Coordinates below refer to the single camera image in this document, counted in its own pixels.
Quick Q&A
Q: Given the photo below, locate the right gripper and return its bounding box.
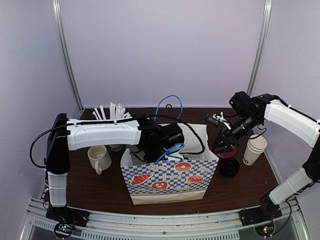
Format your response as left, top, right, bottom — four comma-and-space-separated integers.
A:
211, 112, 262, 155

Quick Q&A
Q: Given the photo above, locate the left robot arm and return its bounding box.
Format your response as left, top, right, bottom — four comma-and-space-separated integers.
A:
45, 113, 185, 222

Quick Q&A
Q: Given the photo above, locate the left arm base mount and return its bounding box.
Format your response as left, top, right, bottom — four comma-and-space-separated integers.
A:
45, 206, 90, 227

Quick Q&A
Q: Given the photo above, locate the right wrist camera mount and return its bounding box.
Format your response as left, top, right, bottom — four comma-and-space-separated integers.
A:
205, 111, 232, 130

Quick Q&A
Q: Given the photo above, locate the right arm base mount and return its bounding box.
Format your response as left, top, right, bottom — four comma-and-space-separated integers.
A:
238, 206, 282, 227

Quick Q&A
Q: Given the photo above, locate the cream ceramic mug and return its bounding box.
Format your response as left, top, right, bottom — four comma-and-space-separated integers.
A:
87, 145, 112, 175

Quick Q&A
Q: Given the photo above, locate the blue checkered paper bag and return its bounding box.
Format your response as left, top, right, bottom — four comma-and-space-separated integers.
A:
120, 123, 219, 205

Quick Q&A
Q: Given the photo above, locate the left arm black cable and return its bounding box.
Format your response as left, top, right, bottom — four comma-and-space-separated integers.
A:
29, 114, 206, 169

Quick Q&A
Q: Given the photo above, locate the paper cup holding straws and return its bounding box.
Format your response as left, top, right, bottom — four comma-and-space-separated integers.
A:
92, 101, 132, 152

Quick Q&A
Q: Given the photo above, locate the red floral plate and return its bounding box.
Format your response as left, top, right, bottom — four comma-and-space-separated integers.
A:
208, 139, 238, 159

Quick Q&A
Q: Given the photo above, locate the aluminium front rail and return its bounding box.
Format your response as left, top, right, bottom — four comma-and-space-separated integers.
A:
19, 197, 311, 240

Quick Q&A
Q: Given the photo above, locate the stack of paper cups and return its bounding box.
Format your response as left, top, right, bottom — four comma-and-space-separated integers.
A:
242, 134, 268, 166

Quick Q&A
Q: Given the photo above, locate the stack of black lids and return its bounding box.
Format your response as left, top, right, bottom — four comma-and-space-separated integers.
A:
219, 158, 240, 178

